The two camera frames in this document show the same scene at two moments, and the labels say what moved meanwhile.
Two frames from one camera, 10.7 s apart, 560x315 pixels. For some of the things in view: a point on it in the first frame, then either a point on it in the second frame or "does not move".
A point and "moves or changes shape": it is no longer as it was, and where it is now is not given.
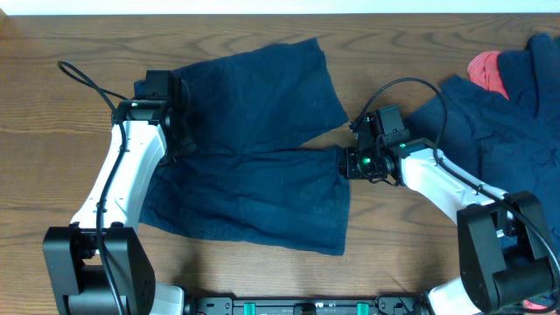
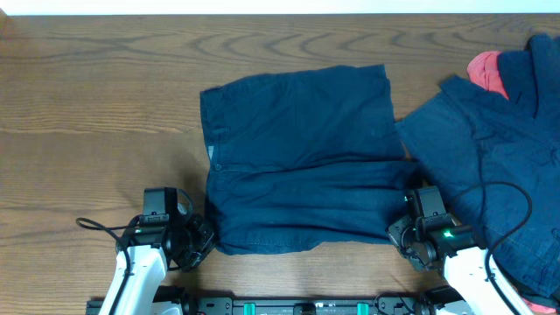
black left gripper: (184, 127) to (197, 224)
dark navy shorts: (250, 178) moves or changes shape
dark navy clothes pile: (511, 143) does not move
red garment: (483, 69) does not move
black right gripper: (349, 169) to (395, 232)
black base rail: (310, 305) does not move
